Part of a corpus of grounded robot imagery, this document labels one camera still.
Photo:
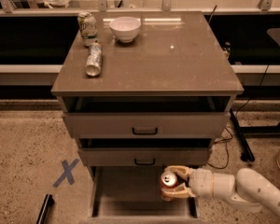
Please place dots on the black leg bottom left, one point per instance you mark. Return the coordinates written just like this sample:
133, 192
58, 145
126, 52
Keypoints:
44, 211

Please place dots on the middle drawer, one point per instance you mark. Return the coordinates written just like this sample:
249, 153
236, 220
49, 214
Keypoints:
145, 152

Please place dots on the open bottom drawer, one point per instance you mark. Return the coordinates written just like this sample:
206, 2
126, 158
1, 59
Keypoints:
132, 195

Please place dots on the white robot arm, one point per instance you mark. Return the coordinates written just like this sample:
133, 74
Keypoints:
247, 190

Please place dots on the blue tape cross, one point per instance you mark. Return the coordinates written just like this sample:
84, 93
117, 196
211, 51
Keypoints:
67, 173

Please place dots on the black stand leg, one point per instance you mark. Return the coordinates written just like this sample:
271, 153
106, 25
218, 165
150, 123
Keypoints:
247, 154

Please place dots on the lying silver can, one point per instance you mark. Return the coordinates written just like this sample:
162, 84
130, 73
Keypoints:
93, 64

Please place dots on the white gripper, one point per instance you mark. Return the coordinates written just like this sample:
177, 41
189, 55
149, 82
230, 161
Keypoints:
200, 182

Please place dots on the white bowl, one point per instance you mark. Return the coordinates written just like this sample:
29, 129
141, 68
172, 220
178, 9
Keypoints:
125, 29

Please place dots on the top drawer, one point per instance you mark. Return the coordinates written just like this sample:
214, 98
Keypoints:
135, 117

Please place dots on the upright green white can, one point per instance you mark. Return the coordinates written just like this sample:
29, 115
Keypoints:
87, 27

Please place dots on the orange coke can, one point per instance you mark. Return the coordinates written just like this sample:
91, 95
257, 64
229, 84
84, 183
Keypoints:
168, 180

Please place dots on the grey drawer cabinet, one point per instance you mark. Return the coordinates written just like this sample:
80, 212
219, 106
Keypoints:
175, 54

